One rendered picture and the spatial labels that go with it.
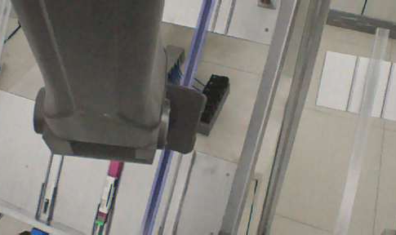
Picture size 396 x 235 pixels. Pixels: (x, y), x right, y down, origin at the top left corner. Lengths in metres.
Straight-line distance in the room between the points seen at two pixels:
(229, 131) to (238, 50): 0.32
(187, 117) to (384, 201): 1.38
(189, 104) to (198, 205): 0.25
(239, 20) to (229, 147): 0.40
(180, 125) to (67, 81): 0.27
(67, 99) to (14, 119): 0.59
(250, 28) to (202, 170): 0.22
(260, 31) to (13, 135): 0.46
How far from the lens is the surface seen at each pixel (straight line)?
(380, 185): 1.77
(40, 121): 0.28
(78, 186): 0.71
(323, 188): 1.69
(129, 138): 0.22
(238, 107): 1.03
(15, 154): 0.78
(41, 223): 0.74
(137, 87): 0.17
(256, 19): 0.61
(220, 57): 1.18
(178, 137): 0.42
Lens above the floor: 1.34
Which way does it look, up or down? 46 degrees down
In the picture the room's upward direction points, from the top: straight up
